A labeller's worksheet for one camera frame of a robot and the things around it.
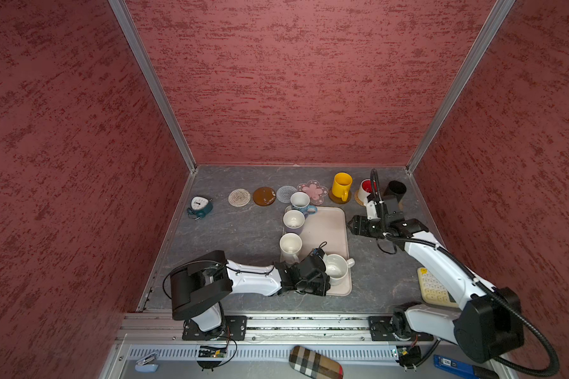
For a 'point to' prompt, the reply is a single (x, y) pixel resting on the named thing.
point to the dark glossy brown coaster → (264, 196)
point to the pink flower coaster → (315, 192)
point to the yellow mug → (342, 181)
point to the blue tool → (462, 369)
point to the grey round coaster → (284, 193)
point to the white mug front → (336, 267)
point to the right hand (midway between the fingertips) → (354, 229)
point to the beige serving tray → (327, 230)
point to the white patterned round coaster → (239, 197)
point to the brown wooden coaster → (337, 200)
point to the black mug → (395, 189)
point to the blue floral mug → (300, 200)
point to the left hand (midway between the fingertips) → (329, 292)
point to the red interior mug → (365, 189)
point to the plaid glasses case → (314, 365)
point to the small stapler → (148, 363)
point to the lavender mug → (293, 221)
